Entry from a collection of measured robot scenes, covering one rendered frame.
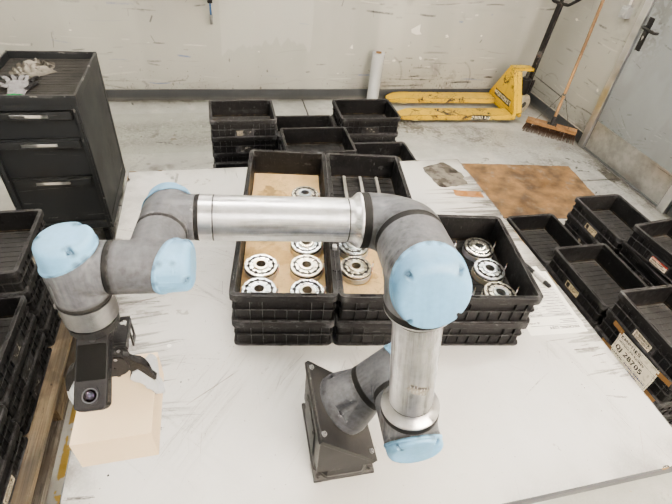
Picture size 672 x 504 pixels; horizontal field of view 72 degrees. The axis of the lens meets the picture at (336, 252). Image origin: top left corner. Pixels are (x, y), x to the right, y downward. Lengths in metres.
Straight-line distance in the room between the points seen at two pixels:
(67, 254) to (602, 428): 1.38
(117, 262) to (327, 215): 0.31
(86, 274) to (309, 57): 4.10
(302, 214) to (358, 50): 4.03
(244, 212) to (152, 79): 3.96
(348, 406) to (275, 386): 0.32
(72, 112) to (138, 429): 1.96
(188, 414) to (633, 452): 1.20
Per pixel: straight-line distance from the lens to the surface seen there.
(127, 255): 0.66
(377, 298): 1.29
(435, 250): 0.66
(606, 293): 2.54
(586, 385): 1.63
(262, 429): 1.30
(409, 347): 0.78
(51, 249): 0.66
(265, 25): 4.50
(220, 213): 0.74
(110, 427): 0.87
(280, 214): 0.74
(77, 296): 0.70
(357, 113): 3.33
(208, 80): 4.63
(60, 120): 2.64
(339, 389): 1.11
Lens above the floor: 1.85
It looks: 41 degrees down
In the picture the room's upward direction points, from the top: 7 degrees clockwise
